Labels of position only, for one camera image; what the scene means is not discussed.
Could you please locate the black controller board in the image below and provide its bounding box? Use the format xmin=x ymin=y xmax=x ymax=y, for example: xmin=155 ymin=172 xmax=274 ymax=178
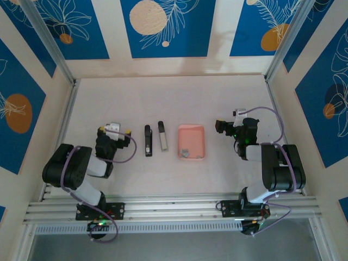
xmin=240 ymin=218 xmax=270 ymax=237
xmin=86 ymin=219 xmax=110 ymax=235

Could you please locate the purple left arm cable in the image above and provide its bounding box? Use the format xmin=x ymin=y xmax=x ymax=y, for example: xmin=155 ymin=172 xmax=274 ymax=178
xmin=61 ymin=129 xmax=136 ymax=244

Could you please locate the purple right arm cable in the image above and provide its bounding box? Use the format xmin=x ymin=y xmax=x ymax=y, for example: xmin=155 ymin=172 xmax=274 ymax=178
xmin=243 ymin=107 xmax=297 ymax=238

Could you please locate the grey slotted cable duct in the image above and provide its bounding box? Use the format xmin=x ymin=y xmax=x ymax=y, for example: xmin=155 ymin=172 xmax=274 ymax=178
xmin=34 ymin=220 xmax=244 ymax=235

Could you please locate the blue floral wall panel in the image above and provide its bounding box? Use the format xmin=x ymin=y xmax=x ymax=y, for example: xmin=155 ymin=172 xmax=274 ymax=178
xmin=229 ymin=0 xmax=308 ymax=57
xmin=120 ymin=0 xmax=217 ymax=59
xmin=34 ymin=0 xmax=110 ymax=60
xmin=282 ymin=0 xmax=348 ymax=73
xmin=295 ymin=26 xmax=348 ymax=169
xmin=0 ymin=0 xmax=57 ymax=79
xmin=0 ymin=39 xmax=47 ymax=175

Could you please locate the silver grey stapler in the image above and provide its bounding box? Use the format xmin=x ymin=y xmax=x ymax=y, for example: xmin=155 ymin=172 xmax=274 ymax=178
xmin=157 ymin=120 xmax=169 ymax=153

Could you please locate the wide aluminium base rail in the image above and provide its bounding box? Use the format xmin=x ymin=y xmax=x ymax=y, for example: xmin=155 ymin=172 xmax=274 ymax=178
xmin=23 ymin=192 xmax=319 ymax=224

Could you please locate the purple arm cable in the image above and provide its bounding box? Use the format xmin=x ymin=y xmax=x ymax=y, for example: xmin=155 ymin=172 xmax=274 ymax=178
xmin=61 ymin=129 xmax=136 ymax=244
xmin=243 ymin=107 xmax=297 ymax=238

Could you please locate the pink plastic tray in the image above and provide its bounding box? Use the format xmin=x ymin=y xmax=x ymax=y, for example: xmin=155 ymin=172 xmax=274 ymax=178
xmin=177 ymin=124 xmax=206 ymax=163

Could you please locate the aluminium side rail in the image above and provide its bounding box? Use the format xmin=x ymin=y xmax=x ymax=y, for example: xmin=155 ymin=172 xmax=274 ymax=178
xmin=265 ymin=77 xmax=307 ymax=196
xmin=39 ymin=78 xmax=82 ymax=202

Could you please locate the aluminium frame post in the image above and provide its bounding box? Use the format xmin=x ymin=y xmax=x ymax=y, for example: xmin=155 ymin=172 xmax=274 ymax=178
xmin=264 ymin=0 xmax=319 ymax=82
xmin=18 ymin=0 xmax=77 ymax=85

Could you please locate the black stapler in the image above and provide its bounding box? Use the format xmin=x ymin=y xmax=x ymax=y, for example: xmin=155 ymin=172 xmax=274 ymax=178
xmin=144 ymin=124 xmax=154 ymax=158

